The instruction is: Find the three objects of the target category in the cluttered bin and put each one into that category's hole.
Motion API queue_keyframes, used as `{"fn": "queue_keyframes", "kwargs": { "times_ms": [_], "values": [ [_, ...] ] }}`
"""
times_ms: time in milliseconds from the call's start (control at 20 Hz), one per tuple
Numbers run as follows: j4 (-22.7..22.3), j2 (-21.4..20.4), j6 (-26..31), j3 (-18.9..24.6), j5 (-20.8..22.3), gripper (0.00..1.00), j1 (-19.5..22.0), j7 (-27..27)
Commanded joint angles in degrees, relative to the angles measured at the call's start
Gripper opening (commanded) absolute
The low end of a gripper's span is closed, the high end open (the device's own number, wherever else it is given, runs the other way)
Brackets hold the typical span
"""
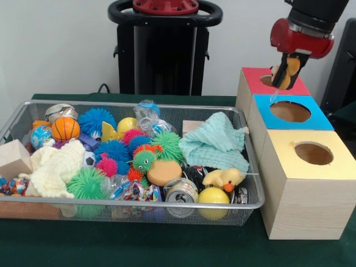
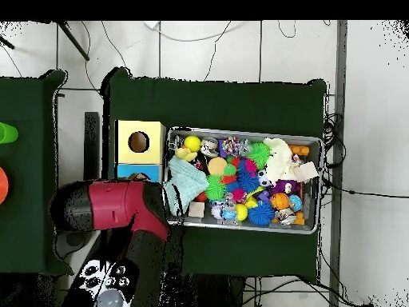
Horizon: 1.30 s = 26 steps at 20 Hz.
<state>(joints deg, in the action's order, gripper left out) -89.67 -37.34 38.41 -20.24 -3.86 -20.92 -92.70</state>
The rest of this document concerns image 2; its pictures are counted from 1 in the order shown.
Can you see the blue spiky ball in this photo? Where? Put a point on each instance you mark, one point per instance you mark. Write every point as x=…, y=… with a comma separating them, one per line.
x=261, y=214

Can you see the orange round object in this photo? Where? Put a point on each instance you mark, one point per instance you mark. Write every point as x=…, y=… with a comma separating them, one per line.
x=3, y=185

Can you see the yellow rubber duck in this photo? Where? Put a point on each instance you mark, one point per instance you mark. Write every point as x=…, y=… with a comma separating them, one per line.
x=186, y=154

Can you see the green spiky ball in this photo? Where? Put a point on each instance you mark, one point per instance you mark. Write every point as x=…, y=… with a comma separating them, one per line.
x=259, y=155

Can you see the silver soda can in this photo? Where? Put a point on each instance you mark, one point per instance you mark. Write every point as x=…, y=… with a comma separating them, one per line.
x=209, y=148

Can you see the orange foam disc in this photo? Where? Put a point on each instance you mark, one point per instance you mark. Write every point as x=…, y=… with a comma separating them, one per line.
x=217, y=166

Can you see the clear mesh bin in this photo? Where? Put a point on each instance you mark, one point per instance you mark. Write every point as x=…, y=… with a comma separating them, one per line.
x=310, y=214

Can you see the yellow ball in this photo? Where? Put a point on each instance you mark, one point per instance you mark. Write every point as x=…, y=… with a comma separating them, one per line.
x=192, y=142

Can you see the black tripod leg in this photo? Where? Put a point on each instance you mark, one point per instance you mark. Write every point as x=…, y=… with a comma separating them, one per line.
x=73, y=39

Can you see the wooden box with three holes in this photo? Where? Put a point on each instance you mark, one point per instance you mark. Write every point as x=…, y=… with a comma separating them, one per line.
x=153, y=147

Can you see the orange toy basketball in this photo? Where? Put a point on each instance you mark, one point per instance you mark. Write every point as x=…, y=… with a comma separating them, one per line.
x=280, y=201

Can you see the plain wooden block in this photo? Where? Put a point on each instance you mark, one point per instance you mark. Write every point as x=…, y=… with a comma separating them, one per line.
x=305, y=172

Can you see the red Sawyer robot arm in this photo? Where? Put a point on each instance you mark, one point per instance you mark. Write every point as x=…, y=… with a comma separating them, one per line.
x=121, y=204

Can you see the dark green table cloth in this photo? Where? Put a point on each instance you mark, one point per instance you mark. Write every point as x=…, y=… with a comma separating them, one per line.
x=32, y=160
x=223, y=102

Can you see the cream knitted cloth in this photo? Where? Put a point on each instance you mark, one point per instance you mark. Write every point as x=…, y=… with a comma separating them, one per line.
x=279, y=163

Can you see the mint green cloth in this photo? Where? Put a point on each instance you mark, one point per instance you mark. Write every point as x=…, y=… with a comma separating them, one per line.
x=186, y=182

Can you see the green cup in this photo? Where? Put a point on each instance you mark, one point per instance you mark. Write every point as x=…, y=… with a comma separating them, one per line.
x=6, y=133

